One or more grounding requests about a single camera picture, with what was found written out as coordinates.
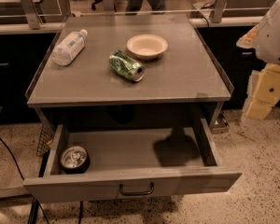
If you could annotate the open grey top drawer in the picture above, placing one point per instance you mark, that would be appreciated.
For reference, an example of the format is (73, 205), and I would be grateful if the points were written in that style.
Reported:
(177, 160)

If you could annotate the grey cabinet table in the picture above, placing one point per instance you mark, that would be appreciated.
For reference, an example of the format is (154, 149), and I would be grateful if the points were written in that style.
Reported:
(108, 72)

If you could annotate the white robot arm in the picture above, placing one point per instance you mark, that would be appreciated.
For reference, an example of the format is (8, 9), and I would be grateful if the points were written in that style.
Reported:
(268, 36)

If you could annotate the white bowl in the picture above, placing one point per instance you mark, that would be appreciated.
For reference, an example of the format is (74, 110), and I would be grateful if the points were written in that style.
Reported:
(147, 47)

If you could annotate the crushed green soda can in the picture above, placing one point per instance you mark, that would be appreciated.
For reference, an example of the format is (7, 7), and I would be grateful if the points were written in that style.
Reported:
(126, 66)

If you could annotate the clear plastic water bottle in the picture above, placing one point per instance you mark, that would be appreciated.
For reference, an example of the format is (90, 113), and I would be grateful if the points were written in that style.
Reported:
(66, 51)

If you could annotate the black office chair base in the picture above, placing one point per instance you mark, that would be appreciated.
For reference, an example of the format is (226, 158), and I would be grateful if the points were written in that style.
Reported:
(93, 5)

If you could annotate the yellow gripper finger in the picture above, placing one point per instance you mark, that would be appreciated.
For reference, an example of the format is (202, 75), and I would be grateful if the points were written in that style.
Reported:
(248, 41)
(263, 93)

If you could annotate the black drawer handle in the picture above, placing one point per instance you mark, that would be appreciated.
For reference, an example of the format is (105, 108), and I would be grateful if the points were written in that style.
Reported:
(147, 192)

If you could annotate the black can in drawer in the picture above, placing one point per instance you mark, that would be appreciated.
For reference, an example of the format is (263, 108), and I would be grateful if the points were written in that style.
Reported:
(75, 160)

